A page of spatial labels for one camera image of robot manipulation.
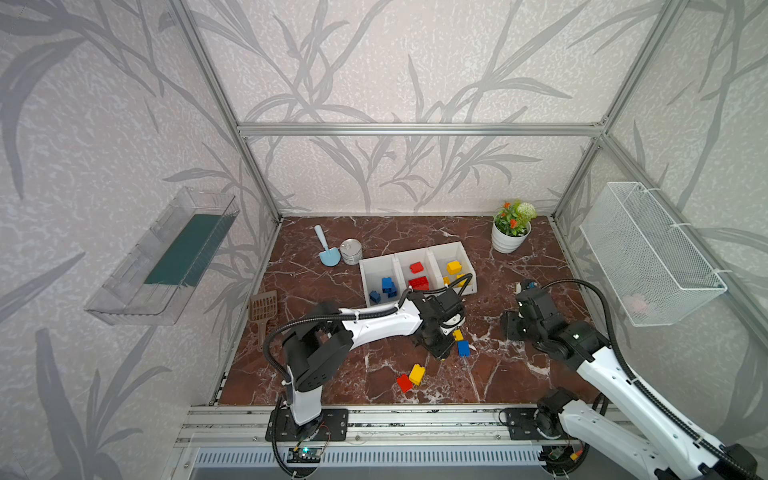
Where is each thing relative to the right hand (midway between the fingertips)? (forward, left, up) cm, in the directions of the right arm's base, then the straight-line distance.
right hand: (509, 310), depth 80 cm
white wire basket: (-2, -24, +22) cm, 33 cm away
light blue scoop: (+28, +56, -13) cm, 64 cm away
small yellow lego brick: (-2, +12, -12) cm, 18 cm away
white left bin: (+19, +40, -10) cm, 45 cm away
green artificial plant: (+32, -8, +2) cm, 33 cm away
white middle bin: (+17, +29, -7) cm, 34 cm away
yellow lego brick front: (-13, +25, -11) cm, 30 cm away
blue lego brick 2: (-6, +11, -13) cm, 18 cm away
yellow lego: (+22, +11, -11) cm, 27 cm away
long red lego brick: (+15, +24, -10) cm, 30 cm away
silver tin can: (+27, +47, -9) cm, 55 cm away
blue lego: (+12, +33, -7) cm, 36 cm away
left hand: (-6, +17, -8) cm, 19 cm away
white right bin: (+27, +14, -10) cm, 32 cm away
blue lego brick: (+10, +38, -10) cm, 41 cm away
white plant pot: (+29, -9, -8) cm, 31 cm away
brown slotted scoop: (+8, +75, -13) cm, 76 cm away
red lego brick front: (-15, +29, -12) cm, 35 cm away
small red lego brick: (+22, +24, -12) cm, 35 cm away
